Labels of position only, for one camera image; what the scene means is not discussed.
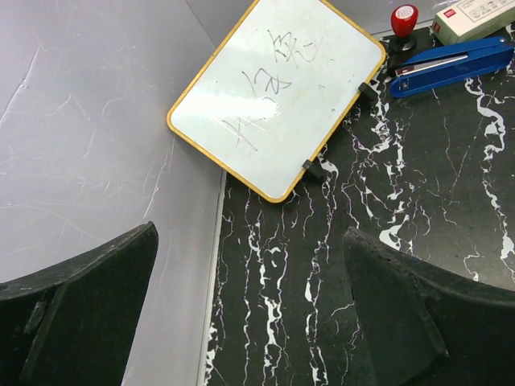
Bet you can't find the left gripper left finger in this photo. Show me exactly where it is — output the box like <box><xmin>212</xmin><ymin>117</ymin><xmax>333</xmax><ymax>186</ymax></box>
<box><xmin>1</xmin><ymin>222</ymin><xmax>158</xmax><ymax>385</ymax></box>

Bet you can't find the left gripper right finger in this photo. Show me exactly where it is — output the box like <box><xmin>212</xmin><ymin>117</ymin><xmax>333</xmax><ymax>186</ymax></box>
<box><xmin>343</xmin><ymin>228</ymin><xmax>514</xmax><ymax>385</ymax></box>

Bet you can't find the small whiteboard wooden frame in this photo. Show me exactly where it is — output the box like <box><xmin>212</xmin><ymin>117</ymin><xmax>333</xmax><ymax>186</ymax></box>
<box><xmin>167</xmin><ymin>1</ymin><xmax>386</xmax><ymax>203</ymax></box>

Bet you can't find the blue stapler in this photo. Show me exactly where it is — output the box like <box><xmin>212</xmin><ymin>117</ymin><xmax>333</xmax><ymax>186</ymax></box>
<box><xmin>390</xmin><ymin>36</ymin><xmax>514</xmax><ymax>98</ymax></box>

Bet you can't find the white red cardboard box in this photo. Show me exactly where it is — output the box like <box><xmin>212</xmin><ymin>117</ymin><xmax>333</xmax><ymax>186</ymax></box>
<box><xmin>431</xmin><ymin>0</ymin><xmax>514</xmax><ymax>45</ymax></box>

